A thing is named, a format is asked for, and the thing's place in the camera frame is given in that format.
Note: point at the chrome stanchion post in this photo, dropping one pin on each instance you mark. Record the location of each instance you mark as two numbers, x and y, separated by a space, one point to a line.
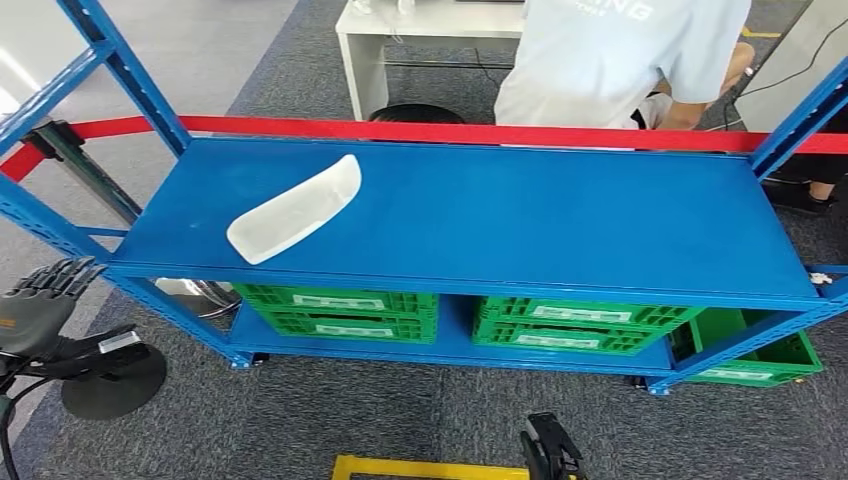
85 170

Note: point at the empty green plastic crate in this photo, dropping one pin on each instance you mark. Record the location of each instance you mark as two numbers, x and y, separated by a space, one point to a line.
788 358

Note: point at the small white desk item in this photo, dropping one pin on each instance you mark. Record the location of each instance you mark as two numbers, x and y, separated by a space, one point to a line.
361 5
405 5

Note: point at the white plastic part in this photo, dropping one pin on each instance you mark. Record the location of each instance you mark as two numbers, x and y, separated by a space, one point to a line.
291 212

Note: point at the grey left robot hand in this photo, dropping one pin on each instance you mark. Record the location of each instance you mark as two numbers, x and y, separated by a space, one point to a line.
36 318

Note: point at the black round stool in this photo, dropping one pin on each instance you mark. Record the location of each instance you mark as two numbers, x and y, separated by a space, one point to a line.
417 114

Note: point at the white scrap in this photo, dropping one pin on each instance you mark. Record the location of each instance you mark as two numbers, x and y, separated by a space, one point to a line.
819 279

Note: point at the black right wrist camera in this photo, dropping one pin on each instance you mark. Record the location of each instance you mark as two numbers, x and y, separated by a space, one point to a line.
553 447

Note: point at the white cabinet panel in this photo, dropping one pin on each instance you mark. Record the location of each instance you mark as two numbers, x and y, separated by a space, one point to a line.
815 86

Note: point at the white desk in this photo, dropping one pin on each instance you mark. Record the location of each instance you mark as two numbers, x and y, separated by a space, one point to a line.
364 73

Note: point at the blue metal shelf rack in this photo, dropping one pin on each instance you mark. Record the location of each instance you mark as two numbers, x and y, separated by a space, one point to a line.
530 218

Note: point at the black stanchion post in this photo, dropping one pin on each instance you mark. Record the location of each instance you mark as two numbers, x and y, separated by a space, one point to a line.
112 397

